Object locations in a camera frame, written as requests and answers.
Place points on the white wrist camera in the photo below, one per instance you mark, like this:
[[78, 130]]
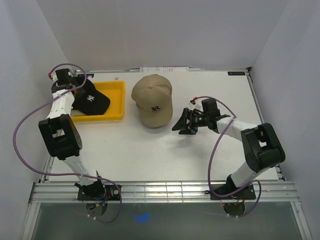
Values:
[[194, 105], [53, 75]]

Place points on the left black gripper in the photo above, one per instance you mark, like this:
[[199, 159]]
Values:
[[80, 92]]

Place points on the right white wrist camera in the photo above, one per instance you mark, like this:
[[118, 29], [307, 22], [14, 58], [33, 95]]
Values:
[[194, 105]]

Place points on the black logo plate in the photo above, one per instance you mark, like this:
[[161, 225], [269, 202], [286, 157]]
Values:
[[236, 73]]

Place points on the yellow plastic tray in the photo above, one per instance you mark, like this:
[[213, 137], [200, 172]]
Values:
[[115, 91]]

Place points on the plain black cap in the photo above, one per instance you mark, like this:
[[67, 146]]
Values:
[[89, 101]]

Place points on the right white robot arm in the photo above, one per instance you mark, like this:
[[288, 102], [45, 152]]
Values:
[[261, 145]]

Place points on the beige baseball cap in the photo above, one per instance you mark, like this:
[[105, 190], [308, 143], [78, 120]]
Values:
[[152, 95]]

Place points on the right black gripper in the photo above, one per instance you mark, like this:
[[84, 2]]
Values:
[[181, 124]]

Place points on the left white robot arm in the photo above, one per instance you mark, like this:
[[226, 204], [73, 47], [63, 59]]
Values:
[[62, 138]]

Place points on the white paper label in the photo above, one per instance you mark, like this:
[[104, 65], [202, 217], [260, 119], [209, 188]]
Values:
[[165, 69]]

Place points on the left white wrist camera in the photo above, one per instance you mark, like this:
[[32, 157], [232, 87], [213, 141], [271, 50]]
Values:
[[53, 75]]

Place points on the aluminium front rail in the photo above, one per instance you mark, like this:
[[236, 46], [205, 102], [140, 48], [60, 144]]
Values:
[[159, 192]]

